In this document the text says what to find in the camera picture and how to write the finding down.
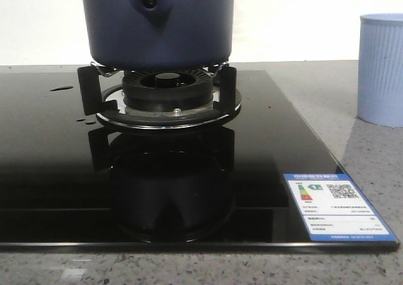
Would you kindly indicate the light blue ribbed cup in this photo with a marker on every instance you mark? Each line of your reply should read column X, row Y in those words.
column 380, row 69

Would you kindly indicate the black pot support grate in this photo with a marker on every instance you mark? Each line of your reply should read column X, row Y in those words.
column 110, row 109

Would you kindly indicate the black gas burner head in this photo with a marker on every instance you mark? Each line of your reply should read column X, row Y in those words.
column 165, row 91

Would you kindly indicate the dark blue saucepan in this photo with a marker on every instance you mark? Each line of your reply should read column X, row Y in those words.
column 159, row 34

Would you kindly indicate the black glass gas cooktop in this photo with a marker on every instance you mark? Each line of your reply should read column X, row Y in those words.
column 68, row 183

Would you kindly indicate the blue white energy label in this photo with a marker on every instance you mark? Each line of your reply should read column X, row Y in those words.
column 333, row 209

